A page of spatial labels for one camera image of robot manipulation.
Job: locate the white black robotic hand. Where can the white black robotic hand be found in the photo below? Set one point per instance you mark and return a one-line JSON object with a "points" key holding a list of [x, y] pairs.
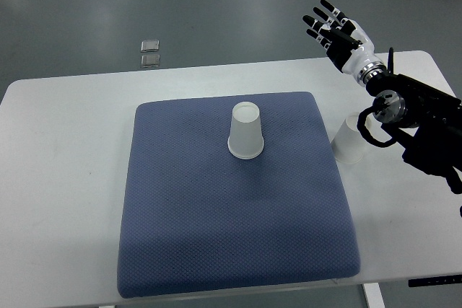
{"points": [[346, 44]]}

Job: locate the white paper cup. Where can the white paper cup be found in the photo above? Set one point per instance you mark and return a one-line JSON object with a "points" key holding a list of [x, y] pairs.
{"points": [[348, 145], [245, 140]]}

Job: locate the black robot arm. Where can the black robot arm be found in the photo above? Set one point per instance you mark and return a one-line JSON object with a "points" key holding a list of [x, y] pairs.
{"points": [[424, 120]]}

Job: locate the upper metal floor plate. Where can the upper metal floor plate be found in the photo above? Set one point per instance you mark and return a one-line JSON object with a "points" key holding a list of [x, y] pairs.
{"points": [[150, 45]]}

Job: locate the metal floor plate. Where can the metal floor plate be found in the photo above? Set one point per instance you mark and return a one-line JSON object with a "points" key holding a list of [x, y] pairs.
{"points": [[150, 61], [150, 45]]}

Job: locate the lower metal floor plate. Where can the lower metal floor plate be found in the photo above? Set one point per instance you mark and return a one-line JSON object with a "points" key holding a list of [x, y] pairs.
{"points": [[150, 61]]}

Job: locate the blue textured cushion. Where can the blue textured cushion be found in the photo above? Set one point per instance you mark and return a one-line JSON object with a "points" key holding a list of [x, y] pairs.
{"points": [[196, 218]]}

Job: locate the white table leg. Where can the white table leg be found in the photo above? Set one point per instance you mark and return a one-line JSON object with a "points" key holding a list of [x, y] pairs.
{"points": [[373, 295]]}

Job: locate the black desk control panel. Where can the black desk control panel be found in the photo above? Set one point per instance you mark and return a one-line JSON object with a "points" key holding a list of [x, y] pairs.
{"points": [[435, 281]]}

